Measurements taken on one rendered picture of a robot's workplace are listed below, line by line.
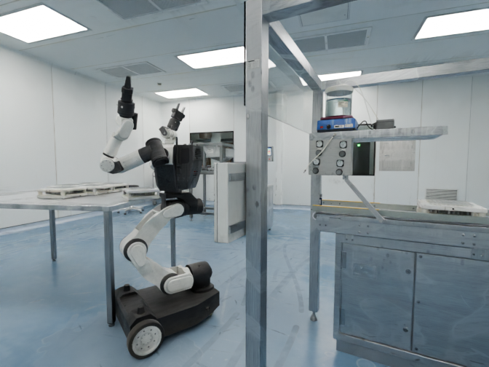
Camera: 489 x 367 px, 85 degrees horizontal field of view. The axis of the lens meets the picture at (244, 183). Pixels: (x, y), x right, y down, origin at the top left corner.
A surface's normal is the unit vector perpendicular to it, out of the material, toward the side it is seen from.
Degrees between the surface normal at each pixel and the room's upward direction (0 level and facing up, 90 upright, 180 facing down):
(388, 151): 90
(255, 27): 90
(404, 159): 90
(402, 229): 90
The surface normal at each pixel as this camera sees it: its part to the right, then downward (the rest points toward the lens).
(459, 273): -0.46, 0.06
